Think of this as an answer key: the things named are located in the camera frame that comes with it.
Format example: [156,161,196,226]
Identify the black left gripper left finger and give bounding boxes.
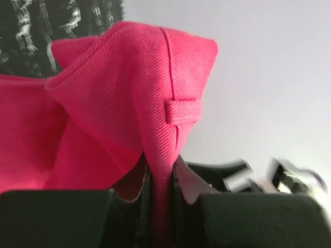
[1,166,150,247]

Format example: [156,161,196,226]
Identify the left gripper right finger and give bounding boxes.
[173,158,330,247]

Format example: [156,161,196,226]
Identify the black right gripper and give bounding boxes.
[186,159,264,193]

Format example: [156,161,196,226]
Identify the pink trousers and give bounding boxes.
[1,22,218,247]

